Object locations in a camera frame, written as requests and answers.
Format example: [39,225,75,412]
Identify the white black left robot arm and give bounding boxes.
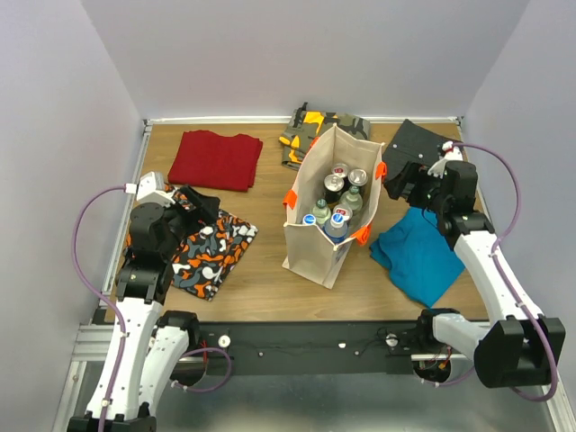
[67,184,220,431]

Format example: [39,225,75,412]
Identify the dark grey buttoned garment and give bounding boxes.
[382,120,458,183]

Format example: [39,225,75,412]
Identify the green cap glass bottle front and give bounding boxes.
[311,198,331,227]

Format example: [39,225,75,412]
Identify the black soda can left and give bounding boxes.
[323,174,345,206]

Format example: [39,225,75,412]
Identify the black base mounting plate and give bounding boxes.
[200,319,447,375]

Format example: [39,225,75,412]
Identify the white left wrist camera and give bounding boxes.
[136,171,175,207]

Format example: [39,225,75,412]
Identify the red tab can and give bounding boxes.
[331,163,349,180]
[332,203,353,222]

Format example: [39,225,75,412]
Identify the camouflage yellow green shorts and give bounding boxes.
[279,103,371,170]

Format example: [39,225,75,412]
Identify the red tab can front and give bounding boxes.
[332,203,353,222]

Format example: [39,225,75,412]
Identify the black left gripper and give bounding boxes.
[159,184,221,259]

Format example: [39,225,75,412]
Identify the red tab can back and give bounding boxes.
[331,163,349,180]

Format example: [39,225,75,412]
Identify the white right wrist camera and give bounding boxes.
[427,140,464,178]

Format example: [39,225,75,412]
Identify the green cap glass bottle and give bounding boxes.
[311,198,331,227]
[340,185,364,215]

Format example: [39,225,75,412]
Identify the green cap glass bottle back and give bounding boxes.
[340,185,364,215]

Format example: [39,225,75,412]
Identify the Pocari Sweat bottle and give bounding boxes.
[301,213,317,226]
[323,213,347,244]

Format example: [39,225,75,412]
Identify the aluminium table frame rail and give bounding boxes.
[67,142,560,426]

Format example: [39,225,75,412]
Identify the folded red shirt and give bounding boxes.
[167,130,263,192]

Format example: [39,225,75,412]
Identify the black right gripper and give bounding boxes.
[384,158,450,214]

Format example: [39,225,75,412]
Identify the teal blue shirt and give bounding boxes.
[370,207,464,308]

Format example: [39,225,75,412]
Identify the beige canvas tote bag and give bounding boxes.
[283,126,387,289]

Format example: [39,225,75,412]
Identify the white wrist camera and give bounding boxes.
[136,171,175,207]
[427,140,464,178]

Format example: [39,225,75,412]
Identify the orange black patterned shorts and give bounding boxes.
[116,183,258,303]

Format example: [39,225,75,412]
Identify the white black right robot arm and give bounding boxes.
[383,160,565,400]

